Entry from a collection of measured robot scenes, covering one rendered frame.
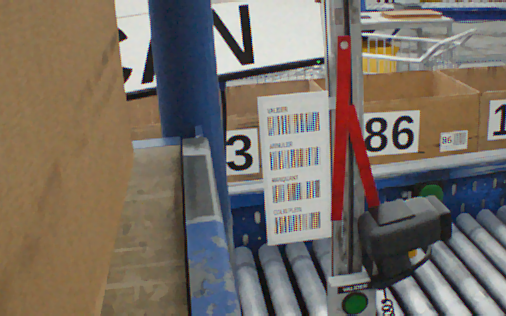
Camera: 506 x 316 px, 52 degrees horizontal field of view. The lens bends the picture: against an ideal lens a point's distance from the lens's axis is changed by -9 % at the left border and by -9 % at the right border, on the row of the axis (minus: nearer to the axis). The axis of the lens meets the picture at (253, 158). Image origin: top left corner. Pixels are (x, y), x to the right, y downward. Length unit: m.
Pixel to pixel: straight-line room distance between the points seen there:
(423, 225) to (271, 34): 0.32
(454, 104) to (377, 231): 0.79
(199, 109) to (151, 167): 0.04
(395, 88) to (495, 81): 0.36
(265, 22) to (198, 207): 0.61
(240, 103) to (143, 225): 1.43
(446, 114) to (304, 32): 0.73
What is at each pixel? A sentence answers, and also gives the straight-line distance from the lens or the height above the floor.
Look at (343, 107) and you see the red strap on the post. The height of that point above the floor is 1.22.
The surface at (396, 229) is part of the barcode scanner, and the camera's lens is 0.71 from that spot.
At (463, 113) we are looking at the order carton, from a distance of 1.47.
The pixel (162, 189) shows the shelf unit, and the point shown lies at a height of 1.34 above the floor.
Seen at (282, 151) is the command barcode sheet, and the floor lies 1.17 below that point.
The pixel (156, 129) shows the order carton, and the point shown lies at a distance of 1.30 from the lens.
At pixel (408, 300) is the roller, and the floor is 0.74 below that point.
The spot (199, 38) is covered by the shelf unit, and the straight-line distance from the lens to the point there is 0.23.
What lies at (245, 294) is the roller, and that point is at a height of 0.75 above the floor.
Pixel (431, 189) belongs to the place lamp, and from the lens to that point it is 1.41.
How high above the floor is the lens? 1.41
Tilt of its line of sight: 21 degrees down
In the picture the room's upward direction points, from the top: 4 degrees counter-clockwise
